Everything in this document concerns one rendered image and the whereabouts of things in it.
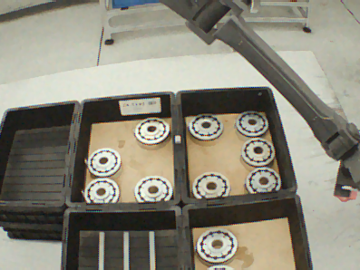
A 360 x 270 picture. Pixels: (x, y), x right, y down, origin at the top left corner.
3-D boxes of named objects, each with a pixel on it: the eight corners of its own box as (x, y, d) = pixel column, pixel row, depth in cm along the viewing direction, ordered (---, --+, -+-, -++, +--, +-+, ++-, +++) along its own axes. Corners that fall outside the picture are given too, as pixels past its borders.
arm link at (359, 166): (348, 119, 74) (321, 142, 79) (368, 163, 67) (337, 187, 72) (369, 135, 81) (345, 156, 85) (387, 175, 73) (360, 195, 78)
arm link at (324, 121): (222, -16, 71) (189, 18, 77) (216, -13, 67) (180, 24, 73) (363, 129, 76) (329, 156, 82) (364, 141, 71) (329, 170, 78)
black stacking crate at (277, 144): (178, 118, 131) (176, 91, 122) (267, 112, 131) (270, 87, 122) (184, 226, 105) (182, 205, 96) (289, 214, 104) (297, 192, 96)
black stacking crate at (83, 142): (88, 125, 131) (81, 101, 123) (177, 118, 131) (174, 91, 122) (77, 228, 105) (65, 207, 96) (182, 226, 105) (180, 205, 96)
